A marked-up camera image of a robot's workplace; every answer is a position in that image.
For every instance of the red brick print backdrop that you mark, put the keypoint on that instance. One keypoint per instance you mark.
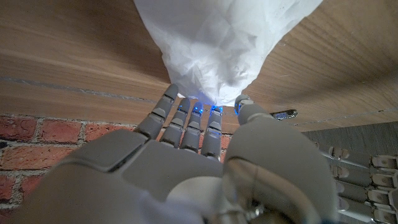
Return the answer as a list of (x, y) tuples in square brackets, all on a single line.
[(37, 149)]

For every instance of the small black metal clip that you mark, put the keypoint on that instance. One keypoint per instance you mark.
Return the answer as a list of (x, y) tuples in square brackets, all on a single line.
[(284, 114)]

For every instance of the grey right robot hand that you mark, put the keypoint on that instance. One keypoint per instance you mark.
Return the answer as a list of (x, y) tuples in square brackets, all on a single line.
[(174, 174)]

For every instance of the white tissue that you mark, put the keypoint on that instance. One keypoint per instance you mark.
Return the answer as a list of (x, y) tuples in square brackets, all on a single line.
[(217, 46)]

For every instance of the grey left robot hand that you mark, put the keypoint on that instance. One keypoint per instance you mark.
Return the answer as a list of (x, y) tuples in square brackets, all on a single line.
[(367, 186)]

